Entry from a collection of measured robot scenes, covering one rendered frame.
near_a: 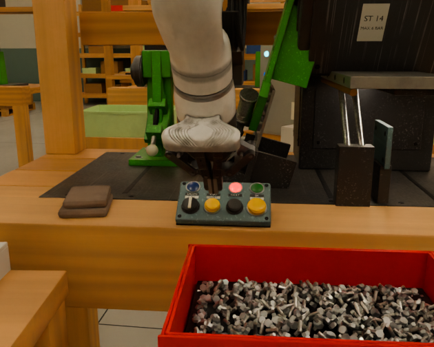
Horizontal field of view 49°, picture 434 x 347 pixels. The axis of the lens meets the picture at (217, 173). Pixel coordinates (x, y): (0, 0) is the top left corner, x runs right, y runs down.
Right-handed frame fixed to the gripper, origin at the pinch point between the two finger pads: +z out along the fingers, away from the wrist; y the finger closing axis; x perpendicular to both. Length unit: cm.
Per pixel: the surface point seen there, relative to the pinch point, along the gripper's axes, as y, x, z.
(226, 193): -1.5, -2.8, 6.5
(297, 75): -13.7, -29.2, 3.1
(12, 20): 577, -920, 529
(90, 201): 20.8, -1.1, 6.9
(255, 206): -6.3, 0.4, 5.4
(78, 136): 46, -50, 41
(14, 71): 588, -853, 625
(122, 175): 23.3, -21.6, 24.6
